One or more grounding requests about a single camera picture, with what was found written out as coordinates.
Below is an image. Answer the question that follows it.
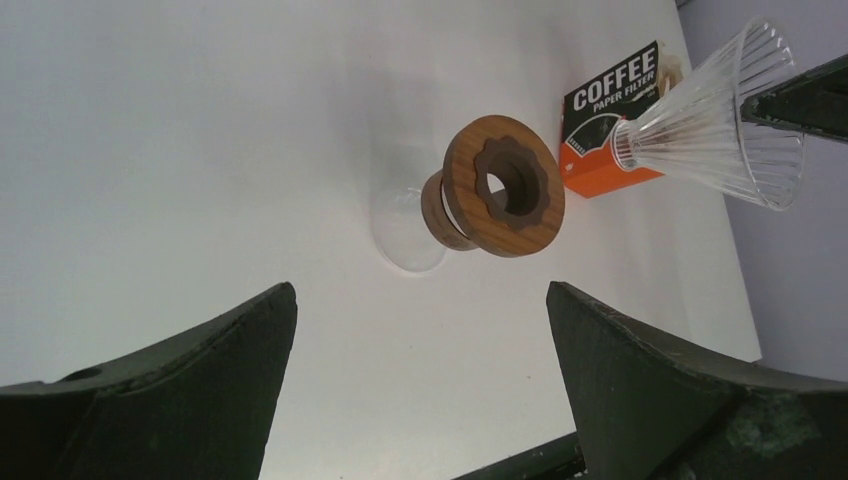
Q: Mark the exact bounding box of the clear glass ribbed dripper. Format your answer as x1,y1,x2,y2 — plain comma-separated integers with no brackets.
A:
611,17,805,211

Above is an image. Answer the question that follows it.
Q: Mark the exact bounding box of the glass carafe with wooden collar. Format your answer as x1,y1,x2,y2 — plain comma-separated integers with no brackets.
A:
368,168,488,276

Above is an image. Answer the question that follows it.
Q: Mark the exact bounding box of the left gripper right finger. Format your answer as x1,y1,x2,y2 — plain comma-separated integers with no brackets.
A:
546,282,847,479

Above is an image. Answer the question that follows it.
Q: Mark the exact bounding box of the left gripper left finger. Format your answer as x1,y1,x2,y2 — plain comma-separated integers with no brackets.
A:
1,283,298,479

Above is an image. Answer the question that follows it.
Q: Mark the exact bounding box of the orange coffee filter box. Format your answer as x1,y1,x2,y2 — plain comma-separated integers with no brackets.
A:
559,40,683,198

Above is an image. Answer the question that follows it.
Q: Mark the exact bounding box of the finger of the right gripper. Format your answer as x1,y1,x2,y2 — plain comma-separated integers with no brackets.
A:
740,55,847,143

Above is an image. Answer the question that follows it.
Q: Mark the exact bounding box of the round wooden dripper holder ring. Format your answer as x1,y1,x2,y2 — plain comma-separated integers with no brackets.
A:
441,114,567,259

